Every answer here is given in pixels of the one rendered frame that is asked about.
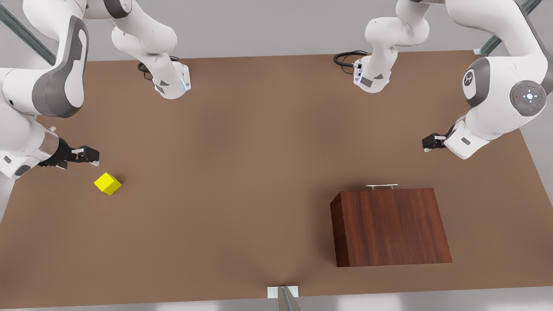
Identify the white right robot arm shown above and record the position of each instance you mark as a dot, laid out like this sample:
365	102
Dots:
60	77

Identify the yellow cube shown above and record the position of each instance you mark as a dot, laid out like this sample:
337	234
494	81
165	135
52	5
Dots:
107	184

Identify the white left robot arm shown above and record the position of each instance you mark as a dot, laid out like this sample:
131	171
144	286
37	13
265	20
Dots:
497	86

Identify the silver frame post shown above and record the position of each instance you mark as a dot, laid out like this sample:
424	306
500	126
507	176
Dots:
490	44
286	298
26	34

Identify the dark wooden drawer cabinet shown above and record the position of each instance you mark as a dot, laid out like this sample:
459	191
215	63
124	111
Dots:
389	226

